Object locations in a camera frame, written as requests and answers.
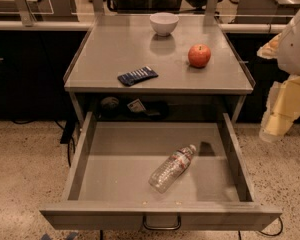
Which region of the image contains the white rail barrier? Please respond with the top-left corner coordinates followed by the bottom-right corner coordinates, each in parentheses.
top-left (0, 21), bottom-right (285, 34)

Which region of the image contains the black drawer handle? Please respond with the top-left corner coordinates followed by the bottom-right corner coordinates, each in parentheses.
top-left (142, 215), bottom-right (182, 231)

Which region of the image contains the black floor cable left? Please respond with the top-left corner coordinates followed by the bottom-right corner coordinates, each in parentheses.
top-left (9, 118), bottom-right (78, 168)

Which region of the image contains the blue snack packet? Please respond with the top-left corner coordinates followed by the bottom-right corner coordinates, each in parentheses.
top-left (117, 66), bottom-right (158, 87)

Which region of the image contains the grey open drawer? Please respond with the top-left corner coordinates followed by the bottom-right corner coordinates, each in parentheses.
top-left (40, 113), bottom-right (282, 231)

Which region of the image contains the dark round object under counter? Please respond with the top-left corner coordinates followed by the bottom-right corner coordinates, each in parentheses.
top-left (100, 97), bottom-right (119, 115)

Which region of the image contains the white tag card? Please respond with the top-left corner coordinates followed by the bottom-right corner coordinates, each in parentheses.
top-left (127, 99), bottom-right (146, 113)

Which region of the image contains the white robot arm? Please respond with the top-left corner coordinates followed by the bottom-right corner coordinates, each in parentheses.
top-left (257, 10), bottom-right (300, 142)

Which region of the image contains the grey metal counter cabinet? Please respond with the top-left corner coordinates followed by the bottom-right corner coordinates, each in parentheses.
top-left (62, 13), bottom-right (257, 125)

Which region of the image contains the black floor cable right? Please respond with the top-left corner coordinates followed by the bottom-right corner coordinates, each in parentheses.
top-left (237, 216), bottom-right (284, 240)

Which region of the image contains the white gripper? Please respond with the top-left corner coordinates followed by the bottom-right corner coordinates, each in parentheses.
top-left (257, 35), bottom-right (300, 143)

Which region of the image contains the black floor cable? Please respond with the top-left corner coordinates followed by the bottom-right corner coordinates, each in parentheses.
top-left (9, 118), bottom-right (78, 168)
top-left (237, 216), bottom-right (284, 240)

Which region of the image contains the white bowl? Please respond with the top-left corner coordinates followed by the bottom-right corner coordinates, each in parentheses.
top-left (149, 12), bottom-right (179, 36)

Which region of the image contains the clear plastic water bottle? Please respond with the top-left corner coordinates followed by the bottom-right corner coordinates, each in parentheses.
top-left (148, 144), bottom-right (197, 194)

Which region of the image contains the red apple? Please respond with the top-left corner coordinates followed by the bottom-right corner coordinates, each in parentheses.
top-left (188, 44), bottom-right (211, 68)

